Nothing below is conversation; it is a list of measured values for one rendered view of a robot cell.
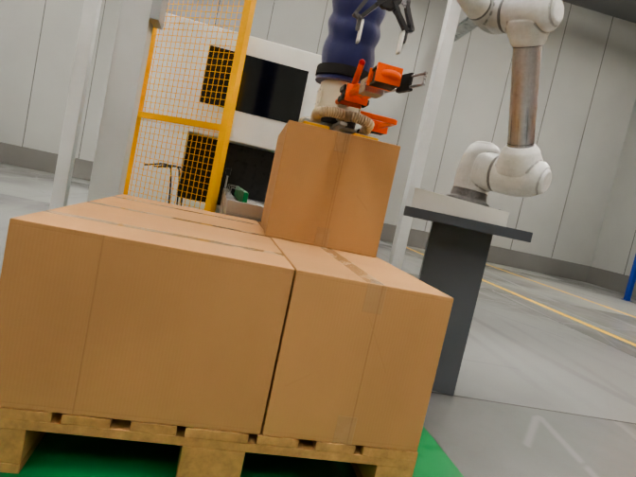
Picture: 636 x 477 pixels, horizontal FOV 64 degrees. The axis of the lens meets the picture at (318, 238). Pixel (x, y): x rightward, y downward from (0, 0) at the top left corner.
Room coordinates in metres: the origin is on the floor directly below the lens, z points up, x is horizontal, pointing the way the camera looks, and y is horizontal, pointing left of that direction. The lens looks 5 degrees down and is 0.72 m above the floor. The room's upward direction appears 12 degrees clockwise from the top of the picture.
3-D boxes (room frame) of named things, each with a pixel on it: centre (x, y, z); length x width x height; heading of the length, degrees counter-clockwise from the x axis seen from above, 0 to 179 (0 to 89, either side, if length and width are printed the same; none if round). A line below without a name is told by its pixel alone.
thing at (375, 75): (1.46, -0.09, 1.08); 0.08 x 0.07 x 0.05; 12
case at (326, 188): (2.05, 0.03, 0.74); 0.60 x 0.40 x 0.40; 9
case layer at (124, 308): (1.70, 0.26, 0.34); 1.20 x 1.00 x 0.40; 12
